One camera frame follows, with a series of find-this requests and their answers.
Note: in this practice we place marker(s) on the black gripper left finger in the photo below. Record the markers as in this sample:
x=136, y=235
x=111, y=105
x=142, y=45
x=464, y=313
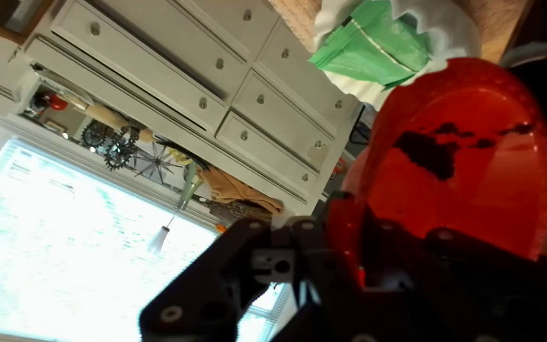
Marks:
x=210, y=297

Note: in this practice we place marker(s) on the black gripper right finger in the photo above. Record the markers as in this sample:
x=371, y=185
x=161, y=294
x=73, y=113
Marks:
x=451, y=288

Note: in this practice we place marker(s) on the tan towel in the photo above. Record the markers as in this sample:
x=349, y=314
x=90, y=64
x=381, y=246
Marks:
x=497, y=22

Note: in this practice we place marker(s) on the white dresser cabinet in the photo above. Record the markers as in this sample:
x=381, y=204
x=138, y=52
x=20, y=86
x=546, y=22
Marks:
x=221, y=79

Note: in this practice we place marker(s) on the orange plastic bowl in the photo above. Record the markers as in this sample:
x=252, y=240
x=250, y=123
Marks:
x=463, y=149

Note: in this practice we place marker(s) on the white paper coffee filter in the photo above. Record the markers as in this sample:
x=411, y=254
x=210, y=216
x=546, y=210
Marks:
x=368, y=48

